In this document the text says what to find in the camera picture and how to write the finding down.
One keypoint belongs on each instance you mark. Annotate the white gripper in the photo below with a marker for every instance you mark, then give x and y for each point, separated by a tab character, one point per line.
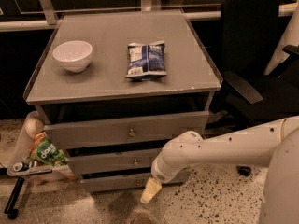
162	171

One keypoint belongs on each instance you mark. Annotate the grey drawer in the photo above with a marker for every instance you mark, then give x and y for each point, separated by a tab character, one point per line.
113	161
107	132
117	180

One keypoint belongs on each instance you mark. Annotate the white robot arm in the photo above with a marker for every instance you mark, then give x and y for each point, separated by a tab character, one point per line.
274	145

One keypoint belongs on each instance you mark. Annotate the grey bottom drawer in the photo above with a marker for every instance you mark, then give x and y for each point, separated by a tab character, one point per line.
117	180

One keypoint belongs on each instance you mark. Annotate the grey top drawer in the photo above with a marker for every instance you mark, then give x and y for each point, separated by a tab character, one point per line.
107	132

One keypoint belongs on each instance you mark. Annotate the grey drawer cabinet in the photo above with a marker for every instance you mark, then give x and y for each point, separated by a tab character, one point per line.
102	90

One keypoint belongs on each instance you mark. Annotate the green snack bag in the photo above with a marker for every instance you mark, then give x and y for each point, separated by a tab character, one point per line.
44	151

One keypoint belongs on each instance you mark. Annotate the blue white chip bag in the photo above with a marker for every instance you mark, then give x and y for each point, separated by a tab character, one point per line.
146	61

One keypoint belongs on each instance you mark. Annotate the clear plastic side bin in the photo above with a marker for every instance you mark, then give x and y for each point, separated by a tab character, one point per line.
21	153

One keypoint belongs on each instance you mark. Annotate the beige round object in bin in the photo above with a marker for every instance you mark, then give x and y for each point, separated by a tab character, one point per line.
33	126

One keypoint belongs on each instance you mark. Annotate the silver soda can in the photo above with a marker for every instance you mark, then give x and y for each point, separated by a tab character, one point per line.
20	167

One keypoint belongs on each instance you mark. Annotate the black stand leg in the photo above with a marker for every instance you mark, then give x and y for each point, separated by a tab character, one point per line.
10	209

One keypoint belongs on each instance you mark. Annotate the white ceramic bowl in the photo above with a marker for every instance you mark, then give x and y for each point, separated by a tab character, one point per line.
73	56

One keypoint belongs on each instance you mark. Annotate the black office chair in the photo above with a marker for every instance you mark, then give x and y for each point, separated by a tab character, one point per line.
249	30

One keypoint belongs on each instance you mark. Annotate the metal railing bar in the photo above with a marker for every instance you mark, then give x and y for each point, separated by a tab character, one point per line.
11	26

